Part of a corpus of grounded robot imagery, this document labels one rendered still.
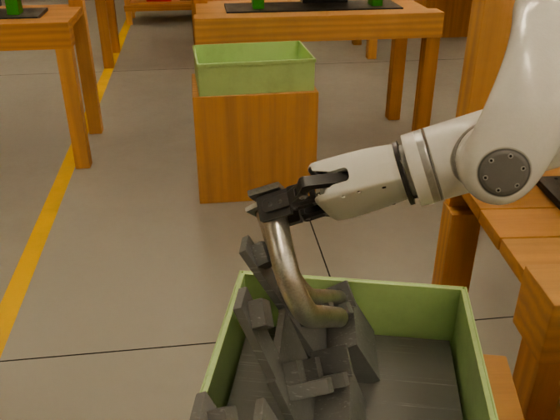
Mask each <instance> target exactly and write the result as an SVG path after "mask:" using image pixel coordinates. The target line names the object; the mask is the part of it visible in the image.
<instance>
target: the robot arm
mask: <svg viewBox="0 0 560 420"><path fill-rule="evenodd" d="M423 135H424V136H423ZM401 140H402V145H398V142H397V141H394V142H392V144H389V145H383V146H377V147H369V148H365V149H361V150H357V151H354V152H348V153H344V154H341V155H337V156H335V157H329V158H326V159H323V160H320V161H316V162H312V163H311V164H310V165H309V167H308V172H309V173H310V174H311V176H303V177H300V178H299V179H298V181H297V183H296V184H294V185H291V186H288V187H286V188H284V189H282V190H278V191H276V192H271V193H268V194H265V195H262V196H260V197H257V199H256V202H257V210H258V214H259V219H260V221H261V222H262V223H267V222H270V221H273V220H276V219H279V218H284V217H287V218H288V222H289V227H290V226H292V225H296V224H299V223H303V221H304V222H309V221H312V220H314V219H317V218H321V217H331V218H333V219H334V220H337V221H341V220H345V219H349V218H355V217H358V216H362V215H364V214H367V213H371V212H375V211H377V210H380V209H383V208H386V207H389V206H392V205H395V204H397V203H400V202H403V201H405V200H408V201H409V202H410V204H411V205H413V204H416V203H415V198H418V199H419V202H420V203H421V205H422V206H425V205H428V204H429V205H432V204H434V203H436V202H440V201H442V200H445V199H449V198H454V197H456V196H460V195H463V194H466V193H470V194H472V195H473V196H474V197H475V198H476V199H478V200H480V201H482V202H484V203H488V204H492V205H504V204H509V203H513V202H515V201H517V200H518V199H520V198H522V197H523V196H525V195H526V194H527V193H529V192H530V191H531V190H532V188H533V187H534V186H535V185H536V184H537V183H538V181H539V180H540V178H541V177H542V176H543V174H544V173H545V172H546V171H548V170H552V169H554V168H559V167H560V0H515V3H514V6H513V10H512V26H511V32H510V36H509V40H508V44H507V49H506V52H505V55H504V58H503V60H502V65H501V67H500V69H499V72H498V74H497V78H496V80H495V83H494V84H493V87H492V90H491V92H490V94H489V96H488V99H487V101H486V104H485V106H484V108H483V109H482V110H478V111H476V112H471V113H469V114H466V115H462V116H460V117H455V118H453V119H450V120H447V121H444V122H440V123H437V124H434V125H432V126H428V127H424V128H422V129H418V130H416V131H412V132H408V133H405V134H403V135H401ZM425 141H426V142H425ZM429 154H430V155H429ZM431 160H432V161H431ZM434 171H435V172H434ZM435 174H436V175H435ZM438 185H439V186H438ZM439 188H440V189H439ZM315 189H319V190H320V192H318V193H316V192H315ZM440 191H441V192H440ZM308 193H309V194H310V196H308Z"/></svg>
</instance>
